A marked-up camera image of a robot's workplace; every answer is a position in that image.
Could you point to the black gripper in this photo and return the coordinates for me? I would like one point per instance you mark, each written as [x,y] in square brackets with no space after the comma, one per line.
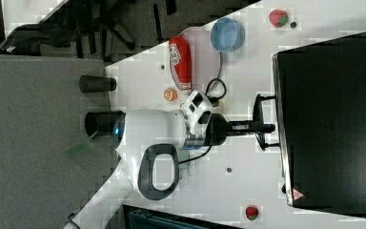
[219,129]

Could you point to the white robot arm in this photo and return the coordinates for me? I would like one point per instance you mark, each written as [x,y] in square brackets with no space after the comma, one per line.
[140,137]

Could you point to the peeled toy banana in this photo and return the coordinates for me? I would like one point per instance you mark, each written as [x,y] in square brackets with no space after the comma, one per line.
[221,106]

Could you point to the grey round plate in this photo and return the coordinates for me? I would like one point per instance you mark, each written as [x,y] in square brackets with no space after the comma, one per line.
[206,61]

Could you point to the orange slice toy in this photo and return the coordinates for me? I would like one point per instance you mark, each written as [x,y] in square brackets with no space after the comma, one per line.
[170,94]

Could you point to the red strawberry toy near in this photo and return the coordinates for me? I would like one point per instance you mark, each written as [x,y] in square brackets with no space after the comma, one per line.
[251,212]

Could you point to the red strawberry toy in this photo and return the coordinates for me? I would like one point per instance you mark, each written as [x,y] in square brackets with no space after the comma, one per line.
[251,212]
[278,18]

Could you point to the blue bowl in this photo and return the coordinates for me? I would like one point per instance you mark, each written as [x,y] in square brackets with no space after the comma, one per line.
[227,35]

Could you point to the red ketchup bottle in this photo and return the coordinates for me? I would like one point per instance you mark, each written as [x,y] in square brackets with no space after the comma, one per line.
[180,57]

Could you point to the red strawberry toy far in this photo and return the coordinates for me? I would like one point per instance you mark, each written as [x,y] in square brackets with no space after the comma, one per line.
[278,18]

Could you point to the black pan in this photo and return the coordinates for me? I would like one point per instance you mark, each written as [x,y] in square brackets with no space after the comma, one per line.
[104,123]

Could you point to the grey cup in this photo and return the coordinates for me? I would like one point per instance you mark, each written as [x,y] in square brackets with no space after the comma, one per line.
[96,84]

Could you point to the green spatula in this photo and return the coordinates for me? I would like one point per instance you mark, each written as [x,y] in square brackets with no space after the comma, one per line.
[80,148]

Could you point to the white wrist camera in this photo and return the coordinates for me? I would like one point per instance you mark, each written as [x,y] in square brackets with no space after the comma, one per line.
[198,109]

